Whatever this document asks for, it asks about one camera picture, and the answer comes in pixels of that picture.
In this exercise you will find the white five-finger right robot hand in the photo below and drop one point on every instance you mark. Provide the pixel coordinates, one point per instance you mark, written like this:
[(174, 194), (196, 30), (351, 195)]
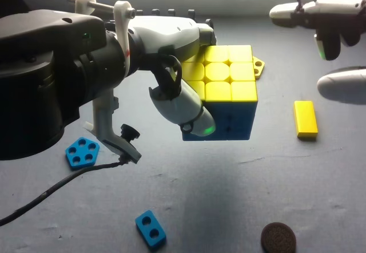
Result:
[(331, 7)]

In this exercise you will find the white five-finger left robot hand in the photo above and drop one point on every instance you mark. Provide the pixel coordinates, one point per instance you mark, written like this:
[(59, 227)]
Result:
[(171, 32)]

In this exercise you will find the multicoloured puzzle cube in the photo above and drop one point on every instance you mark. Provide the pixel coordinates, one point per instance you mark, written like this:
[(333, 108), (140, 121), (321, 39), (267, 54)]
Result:
[(228, 72)]

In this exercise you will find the yellow pentagon block with holes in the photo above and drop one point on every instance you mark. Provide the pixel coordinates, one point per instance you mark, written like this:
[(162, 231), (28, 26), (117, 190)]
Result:
[(262, 68)]

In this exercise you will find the yellow rectangular block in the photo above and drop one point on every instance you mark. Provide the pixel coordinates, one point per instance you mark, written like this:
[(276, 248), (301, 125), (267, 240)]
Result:
[(305, 118)]

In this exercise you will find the blue pentagon block with holes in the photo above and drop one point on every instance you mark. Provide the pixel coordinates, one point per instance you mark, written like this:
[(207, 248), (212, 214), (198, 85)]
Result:
[(82, 153)]

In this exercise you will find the grey table cloth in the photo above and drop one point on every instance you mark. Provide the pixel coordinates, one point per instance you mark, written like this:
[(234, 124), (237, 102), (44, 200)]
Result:
[(228, 178)]

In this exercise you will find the blue two-hole block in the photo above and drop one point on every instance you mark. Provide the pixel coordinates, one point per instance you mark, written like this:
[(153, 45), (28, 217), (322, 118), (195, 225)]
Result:
[(150, 226)]

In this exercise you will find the round brown sandwich cookie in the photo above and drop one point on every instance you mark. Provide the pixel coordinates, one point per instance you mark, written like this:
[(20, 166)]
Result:
[(278, 238)]

